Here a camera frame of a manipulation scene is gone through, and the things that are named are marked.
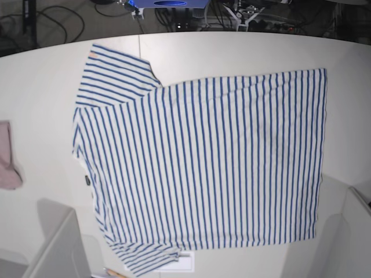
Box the blue white striped T-shirt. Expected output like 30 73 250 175
72 44 328 277

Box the white rectangular slot plate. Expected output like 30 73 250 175
124 251 194 272

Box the blue box with oval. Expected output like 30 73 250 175
133 0 209 9

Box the grey bin left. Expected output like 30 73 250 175
0 208 91 278

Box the grey bin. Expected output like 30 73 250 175
0 208 91 278
285 186 371 278

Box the pink folded cloth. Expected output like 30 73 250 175
1 121 22 190

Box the black monitor stand left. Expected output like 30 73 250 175
22 0 37 49

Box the grey bin right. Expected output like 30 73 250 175
285 186 371 278

